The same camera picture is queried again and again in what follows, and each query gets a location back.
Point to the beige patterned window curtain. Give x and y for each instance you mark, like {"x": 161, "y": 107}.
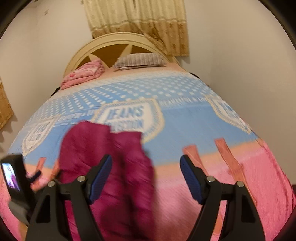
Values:
{"x": 138, "y": 23}

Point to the cream wooden bed headboard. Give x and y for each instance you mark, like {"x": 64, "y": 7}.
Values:
{"x": 115, "y": 48}

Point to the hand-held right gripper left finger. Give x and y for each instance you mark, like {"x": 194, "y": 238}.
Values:
{"x": 100, "y": 180}

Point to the beige patterned side curtain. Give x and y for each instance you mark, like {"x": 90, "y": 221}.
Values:
{"x": 4, "y": 104}

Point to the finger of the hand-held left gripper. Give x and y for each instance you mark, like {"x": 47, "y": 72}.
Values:
{"x": 35, "y": 176}

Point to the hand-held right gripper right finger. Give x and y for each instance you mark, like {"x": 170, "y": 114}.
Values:
{"x": 192, "y": 179}

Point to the folded pink floral quilt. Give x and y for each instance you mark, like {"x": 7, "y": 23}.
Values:
{"x": 83, "y": 73}

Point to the printed blue pink blanket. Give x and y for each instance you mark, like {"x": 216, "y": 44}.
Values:
{"x": 175, "y": 129}

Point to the magenta quilted down jacket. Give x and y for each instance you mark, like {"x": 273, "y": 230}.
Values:
{"x": 111, "y": 166}

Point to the striped pillow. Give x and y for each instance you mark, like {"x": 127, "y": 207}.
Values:
{"x": 138, "y": 60}

